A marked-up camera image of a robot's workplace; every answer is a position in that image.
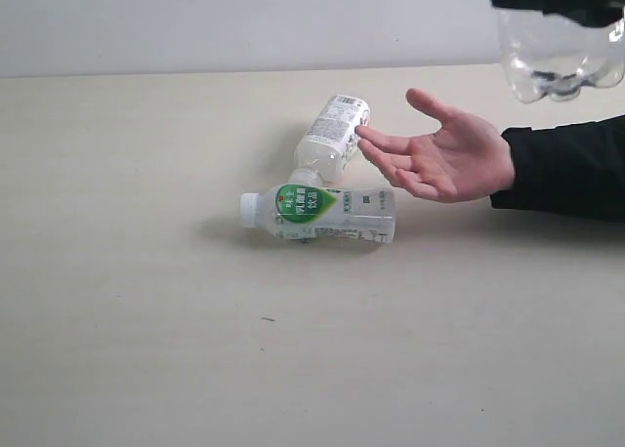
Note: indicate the clear cola bottle red label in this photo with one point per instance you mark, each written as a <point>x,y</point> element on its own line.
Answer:
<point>555,57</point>

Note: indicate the person's open hand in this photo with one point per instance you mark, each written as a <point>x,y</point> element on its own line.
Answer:
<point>466,159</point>

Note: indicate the white milky drink bottle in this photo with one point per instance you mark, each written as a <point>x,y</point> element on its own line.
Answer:
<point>324,152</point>

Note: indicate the black sleeved forearm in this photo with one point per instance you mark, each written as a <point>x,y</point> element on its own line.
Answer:
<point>572,170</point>

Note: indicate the green label clear bottle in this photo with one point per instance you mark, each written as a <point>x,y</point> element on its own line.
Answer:
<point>302,212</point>

